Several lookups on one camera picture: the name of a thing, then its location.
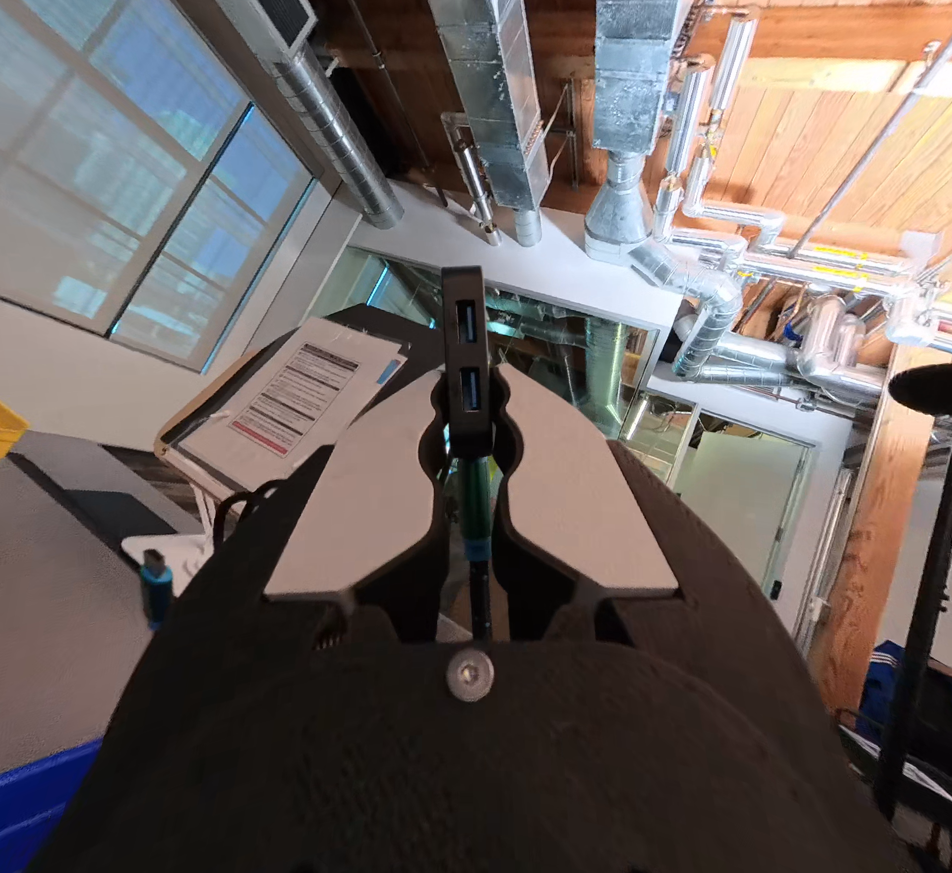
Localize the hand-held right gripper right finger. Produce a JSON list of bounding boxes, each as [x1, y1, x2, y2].
[[491, 364, 681, 642]]

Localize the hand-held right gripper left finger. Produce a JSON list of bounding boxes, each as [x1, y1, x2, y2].
[[262, 369, 453, 643]]

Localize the grey multiport hub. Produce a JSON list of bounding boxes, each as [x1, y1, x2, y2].
[[441, 265, 494, 459]]

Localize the yellow plastic bin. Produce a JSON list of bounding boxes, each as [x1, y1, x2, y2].
[[0, 401, 31, 458]]

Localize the blue plastic bin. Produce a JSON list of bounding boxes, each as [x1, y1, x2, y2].
[[0, 735, 105, 873]]

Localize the instruction sheet in plastic sleeve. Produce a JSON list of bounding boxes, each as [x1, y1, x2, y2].
[[178, 317, 410, 474]]

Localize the frosted glass door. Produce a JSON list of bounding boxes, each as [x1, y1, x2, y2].
[[621, 397, 815, 636]]

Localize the interior glass window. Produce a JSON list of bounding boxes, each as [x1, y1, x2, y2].
[[308, 246, 663, 443]]

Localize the display board with wooden rim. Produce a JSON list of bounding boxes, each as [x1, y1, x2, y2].
[[155, 302, 447, 510]]

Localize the white stand base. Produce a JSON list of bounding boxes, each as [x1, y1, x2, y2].
[[121, 531, 213, 595]]

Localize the silver insulated pipes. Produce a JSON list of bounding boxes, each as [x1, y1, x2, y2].
[[654, 3, 952, 406]]

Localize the shiny metal tube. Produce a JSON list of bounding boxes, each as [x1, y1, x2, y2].
[[441, 112, 504, 247]]

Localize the blue striped cloth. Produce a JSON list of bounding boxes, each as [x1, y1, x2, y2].
[[861, 639, 907, 734]]

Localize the black pole stand with disc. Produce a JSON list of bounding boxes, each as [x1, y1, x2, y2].
[[874, 363, 952, 823]]

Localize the large window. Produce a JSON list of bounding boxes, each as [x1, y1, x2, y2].
[[0, 0, 319, 374]]

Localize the blue cable plug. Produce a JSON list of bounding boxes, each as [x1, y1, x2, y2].
[[140, 548, 176, 630]]

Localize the wooden post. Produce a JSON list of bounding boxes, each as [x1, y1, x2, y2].
[[807, 344, 940, 714]]

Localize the silver spiral duct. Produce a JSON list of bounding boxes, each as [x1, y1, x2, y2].
[[271, 44, 406, 231]]

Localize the rectangular duct with round elbow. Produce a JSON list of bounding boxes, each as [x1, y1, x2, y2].
[[584, 0, 745, 379]]

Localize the rectangular metal duct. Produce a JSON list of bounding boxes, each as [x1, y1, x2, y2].
[[402, 0, 553, 249]]

